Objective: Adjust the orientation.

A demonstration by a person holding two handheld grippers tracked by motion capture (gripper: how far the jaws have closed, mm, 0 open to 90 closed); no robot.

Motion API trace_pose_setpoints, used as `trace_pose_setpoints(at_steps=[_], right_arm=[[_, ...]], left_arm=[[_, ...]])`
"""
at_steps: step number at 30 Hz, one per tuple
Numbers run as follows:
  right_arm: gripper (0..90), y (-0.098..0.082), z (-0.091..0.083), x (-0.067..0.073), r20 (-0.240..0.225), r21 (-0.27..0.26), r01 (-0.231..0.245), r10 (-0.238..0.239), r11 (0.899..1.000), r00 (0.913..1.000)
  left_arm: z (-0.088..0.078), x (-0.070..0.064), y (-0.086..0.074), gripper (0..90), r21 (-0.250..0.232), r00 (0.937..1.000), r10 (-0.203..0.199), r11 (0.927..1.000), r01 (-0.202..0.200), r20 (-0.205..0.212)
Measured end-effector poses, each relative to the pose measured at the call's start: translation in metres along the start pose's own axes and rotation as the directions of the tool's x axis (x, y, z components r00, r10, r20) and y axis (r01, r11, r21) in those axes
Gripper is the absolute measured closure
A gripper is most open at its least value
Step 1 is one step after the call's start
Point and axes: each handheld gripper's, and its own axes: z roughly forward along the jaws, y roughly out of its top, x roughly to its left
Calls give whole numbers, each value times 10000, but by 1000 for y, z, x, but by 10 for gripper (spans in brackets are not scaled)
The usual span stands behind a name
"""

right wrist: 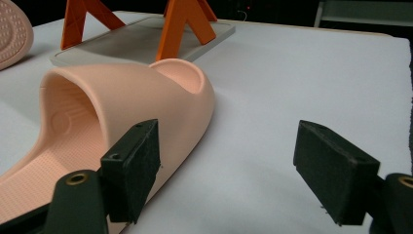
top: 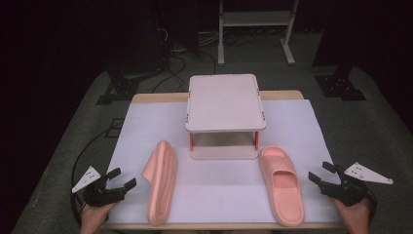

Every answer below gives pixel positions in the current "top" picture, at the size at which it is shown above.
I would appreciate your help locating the black stand base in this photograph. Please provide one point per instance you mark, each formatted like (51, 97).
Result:
(339, 86)
(120, 87)

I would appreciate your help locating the person's left hand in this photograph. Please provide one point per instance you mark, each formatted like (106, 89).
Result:
(94, 218)

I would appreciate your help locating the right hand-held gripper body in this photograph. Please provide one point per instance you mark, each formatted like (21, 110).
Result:
(349, 191)

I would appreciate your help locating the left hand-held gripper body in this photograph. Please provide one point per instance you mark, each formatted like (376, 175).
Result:
(97, 195)

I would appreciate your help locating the pink slipper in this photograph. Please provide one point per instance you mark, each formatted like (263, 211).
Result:
(285, 201)
(162, 182)

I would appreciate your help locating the white metal stand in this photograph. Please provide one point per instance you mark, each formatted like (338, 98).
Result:
(256, 18)

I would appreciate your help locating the white table mat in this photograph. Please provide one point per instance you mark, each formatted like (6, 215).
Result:
(211, 188)

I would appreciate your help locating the dark equipment cabinet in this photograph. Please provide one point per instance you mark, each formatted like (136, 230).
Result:
(146, 39)

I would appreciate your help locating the white two-tier shoe rack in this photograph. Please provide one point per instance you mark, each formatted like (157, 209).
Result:
(224, 104)

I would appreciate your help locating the person's right hand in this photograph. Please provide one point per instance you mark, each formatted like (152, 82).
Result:
(354, 217)

